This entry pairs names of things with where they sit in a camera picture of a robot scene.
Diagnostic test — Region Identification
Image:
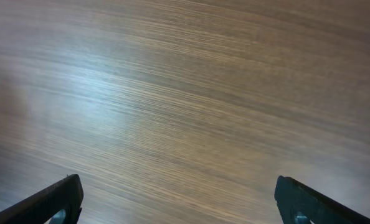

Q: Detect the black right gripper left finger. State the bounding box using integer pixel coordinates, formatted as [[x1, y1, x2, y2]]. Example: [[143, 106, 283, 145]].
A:
[[0, 174, 83, 224]]

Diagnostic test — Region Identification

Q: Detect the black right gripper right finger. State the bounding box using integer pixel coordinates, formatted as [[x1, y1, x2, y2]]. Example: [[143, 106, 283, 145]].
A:
[[274, 176, 370, 224]]

